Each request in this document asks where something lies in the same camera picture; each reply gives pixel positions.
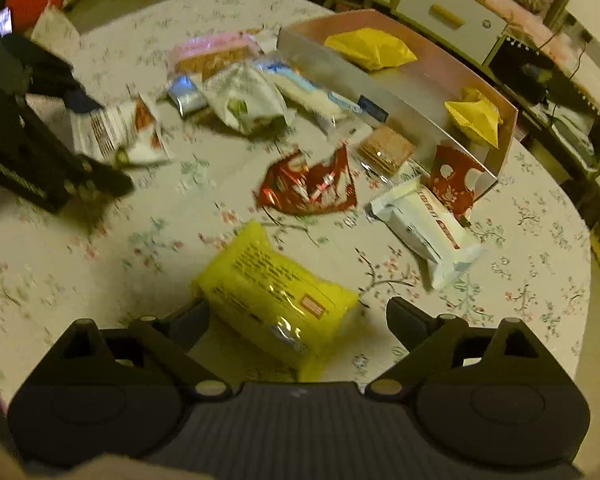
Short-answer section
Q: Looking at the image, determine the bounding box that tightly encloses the clear wrapped white roll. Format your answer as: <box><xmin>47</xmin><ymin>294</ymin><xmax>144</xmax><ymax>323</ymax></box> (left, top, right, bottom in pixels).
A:
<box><xmin>252</xmin><ymin>57</ymin><xmax>363</xmax><ymax>133</ymax></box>

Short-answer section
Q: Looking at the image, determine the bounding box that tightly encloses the white green snack packet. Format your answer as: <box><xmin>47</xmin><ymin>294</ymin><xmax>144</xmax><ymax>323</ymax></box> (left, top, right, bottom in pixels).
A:
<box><xmin>202</xmin><ymin>65</ymin><xmax>297</xmax><ymax>136</ymax></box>

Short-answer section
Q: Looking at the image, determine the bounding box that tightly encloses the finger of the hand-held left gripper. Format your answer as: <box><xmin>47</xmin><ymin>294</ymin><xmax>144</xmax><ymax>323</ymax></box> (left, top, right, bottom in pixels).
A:
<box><xmin>64</xmin><ymin>159</ymin><xmax>136</xmax><ymax>202</ymax></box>
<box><xmin>4</xmin><ymin>34</ymin><xmax>106</xmax><ymax>114</ymax></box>

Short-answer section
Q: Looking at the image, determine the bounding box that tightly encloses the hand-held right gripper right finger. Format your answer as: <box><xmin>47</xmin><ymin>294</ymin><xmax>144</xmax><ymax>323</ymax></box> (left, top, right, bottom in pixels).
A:
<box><xmin>365</xmin><ymin>297</ymin><xmax>551</xmax><ymax>401</ymax></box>

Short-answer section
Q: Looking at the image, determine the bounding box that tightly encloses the red white dotted packet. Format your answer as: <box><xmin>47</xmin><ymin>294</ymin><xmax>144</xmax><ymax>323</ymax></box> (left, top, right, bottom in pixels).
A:
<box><xmin>427</xmin><ymin>144</ymin><xmax>486</xmax><ymax>221</ymax></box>

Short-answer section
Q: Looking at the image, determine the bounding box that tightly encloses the red snack packet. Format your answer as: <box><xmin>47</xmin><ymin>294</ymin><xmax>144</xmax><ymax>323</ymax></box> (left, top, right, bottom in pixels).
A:
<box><xmin>256</xmin><ymin>144</ymin><xmax>358</xmax><ymax>217</ymax></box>

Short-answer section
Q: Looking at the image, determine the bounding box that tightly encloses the clear cracker packet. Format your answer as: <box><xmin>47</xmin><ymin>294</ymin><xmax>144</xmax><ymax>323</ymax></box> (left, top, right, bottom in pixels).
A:
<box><xmin>355</xmin><ymin>124</ymin><xmax>417</xmax><ymax>181</ymax></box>

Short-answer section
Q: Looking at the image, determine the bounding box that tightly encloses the pink snack packet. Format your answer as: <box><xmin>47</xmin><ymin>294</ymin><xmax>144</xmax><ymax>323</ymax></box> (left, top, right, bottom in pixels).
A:
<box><xmin>167</xmin><ymin>30</ymin><xmax>261</xmax><ymax>81</ymax></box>

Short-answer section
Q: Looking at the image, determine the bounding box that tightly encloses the pink lace cloth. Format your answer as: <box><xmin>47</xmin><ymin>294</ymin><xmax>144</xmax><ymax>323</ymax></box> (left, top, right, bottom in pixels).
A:
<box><xmin>487</xmin><ymin>0</ymin><xmax>600</xmax><ymax>126</ymax></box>

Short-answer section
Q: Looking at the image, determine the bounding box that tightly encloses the white snack bar packet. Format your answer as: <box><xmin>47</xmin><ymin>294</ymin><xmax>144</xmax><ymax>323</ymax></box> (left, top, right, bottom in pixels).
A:
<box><xmin>367</xmin><ymin>180</ymin><xmax>485</xmax><ymax>291</ymax></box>

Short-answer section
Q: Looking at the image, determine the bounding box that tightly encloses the floral tablecloth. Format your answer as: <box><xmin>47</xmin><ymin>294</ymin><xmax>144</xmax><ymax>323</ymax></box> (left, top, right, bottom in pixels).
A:
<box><xmin>0</xmin><ymin>0</ymin><xmax>593</xmax><ymax>411</ymax></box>

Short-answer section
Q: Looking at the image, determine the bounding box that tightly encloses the white drawer wooden handle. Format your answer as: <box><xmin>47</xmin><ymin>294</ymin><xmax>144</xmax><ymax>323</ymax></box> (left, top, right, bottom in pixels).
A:
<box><xmin>395</xmin><ymin>0</ymin><xmax>508</xmax><ymax>61</ymax></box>

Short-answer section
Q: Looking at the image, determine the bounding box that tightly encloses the white brown snack packet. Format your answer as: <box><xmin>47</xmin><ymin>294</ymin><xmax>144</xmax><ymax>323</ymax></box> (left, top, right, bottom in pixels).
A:
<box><xmin>72</xmin><ymin>97</ymin><xmax>173</xmax><ymax>166</ymax></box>

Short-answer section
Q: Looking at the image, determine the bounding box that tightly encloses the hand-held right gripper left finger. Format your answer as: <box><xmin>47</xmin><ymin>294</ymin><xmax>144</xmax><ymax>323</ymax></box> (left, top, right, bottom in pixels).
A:
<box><xmin>50</xmin><ymin>297</ymin><xmax>233</xmax><ymax>401</ymax></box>

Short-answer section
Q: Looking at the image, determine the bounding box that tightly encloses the large yellow snack packet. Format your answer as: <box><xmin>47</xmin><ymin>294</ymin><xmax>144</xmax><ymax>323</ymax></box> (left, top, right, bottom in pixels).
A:
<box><xmin>192</xmin><ymin>220</ymin><xmax>360</xmax><ymax>381</ymax></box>

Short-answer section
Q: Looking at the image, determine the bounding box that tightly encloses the cardboard box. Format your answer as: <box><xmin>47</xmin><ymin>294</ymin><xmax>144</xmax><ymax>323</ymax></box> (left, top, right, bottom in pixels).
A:
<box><xmin>277</xmin><ymin>9</ymin><xmax>520</xmax><ymax>213</ymax></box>

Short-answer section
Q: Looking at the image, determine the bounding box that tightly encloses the blue silver snack packet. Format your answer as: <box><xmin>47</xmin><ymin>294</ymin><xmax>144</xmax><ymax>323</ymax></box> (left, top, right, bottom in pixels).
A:
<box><xmin>166</xmin><ymin>74</ymin><xmax>213</xmax><ymax>118</ymax></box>

